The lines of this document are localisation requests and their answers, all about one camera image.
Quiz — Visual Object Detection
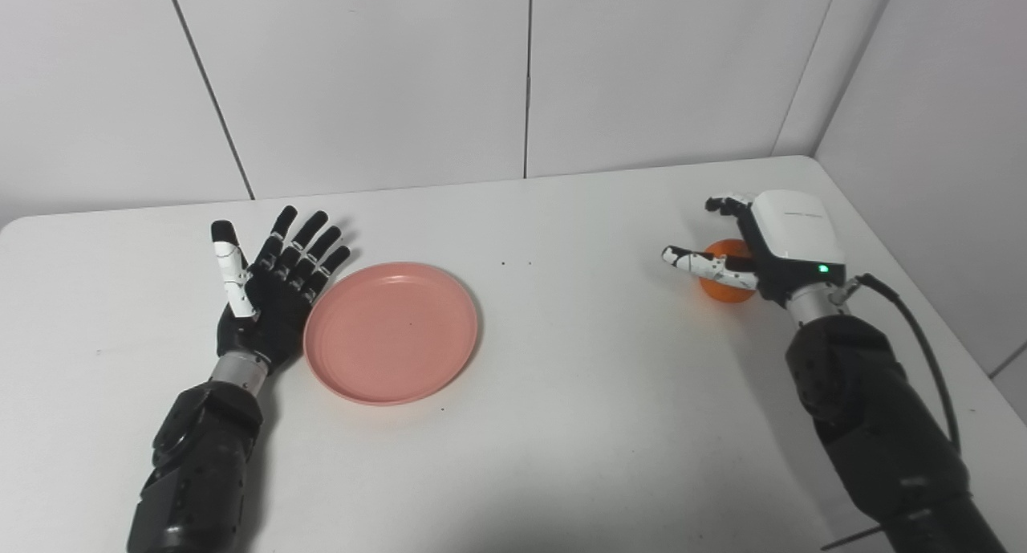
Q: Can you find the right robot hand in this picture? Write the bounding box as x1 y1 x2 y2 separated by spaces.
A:
661 189 848 307

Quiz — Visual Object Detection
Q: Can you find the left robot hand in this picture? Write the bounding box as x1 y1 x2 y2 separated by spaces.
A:
210 205 352 374

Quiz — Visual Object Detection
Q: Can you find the orange fruit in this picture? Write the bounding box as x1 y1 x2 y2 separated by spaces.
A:
698 238 758 305

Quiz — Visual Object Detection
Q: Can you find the pink plate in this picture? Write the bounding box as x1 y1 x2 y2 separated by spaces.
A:
302 262 480 407

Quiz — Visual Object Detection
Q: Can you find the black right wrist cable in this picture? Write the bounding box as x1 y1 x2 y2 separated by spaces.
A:
820 273 962 551

